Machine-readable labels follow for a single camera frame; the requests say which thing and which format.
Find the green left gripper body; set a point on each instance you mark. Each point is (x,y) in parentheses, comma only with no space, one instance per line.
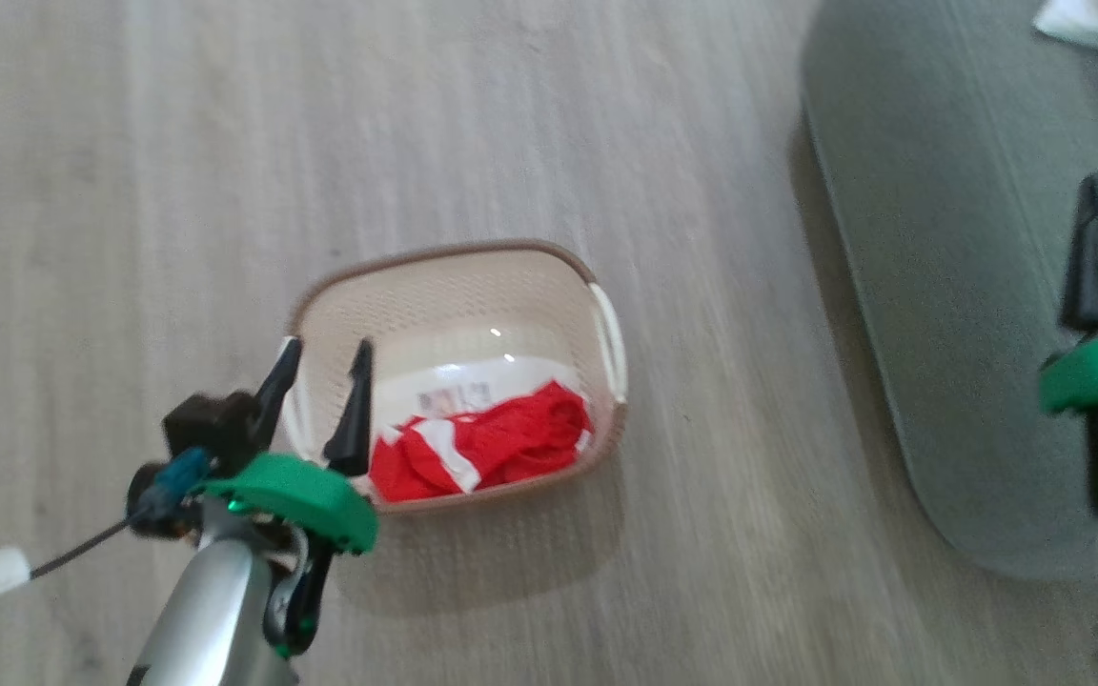
(306,491)

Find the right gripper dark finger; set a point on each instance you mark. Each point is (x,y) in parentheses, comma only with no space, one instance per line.
(1088,276)

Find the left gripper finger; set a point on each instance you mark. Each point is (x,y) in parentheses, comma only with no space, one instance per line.
(355,419)
(277,391)

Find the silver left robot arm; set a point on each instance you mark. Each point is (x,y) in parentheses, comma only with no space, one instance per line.
(206,610)

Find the beige plastic laundry basket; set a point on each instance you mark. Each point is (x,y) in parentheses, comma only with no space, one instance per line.
(435,305)

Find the red and white garment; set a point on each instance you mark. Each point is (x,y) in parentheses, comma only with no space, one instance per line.
(501,443)

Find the white cloth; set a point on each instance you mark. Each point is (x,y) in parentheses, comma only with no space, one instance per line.
(1078,21)

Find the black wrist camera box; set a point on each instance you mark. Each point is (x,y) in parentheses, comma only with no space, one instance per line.
(211,424)

